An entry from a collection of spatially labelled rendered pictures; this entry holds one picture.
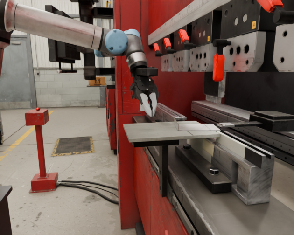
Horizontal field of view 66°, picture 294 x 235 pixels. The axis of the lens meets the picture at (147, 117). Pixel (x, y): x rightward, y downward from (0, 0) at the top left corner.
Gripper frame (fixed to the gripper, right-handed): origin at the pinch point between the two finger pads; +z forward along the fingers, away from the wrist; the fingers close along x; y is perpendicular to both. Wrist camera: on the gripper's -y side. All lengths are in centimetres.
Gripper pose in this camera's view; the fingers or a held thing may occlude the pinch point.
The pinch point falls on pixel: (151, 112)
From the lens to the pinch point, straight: 82.5
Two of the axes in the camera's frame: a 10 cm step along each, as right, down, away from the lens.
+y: -3.5, 3.1, 8.8
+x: -9.1, 1.1, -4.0
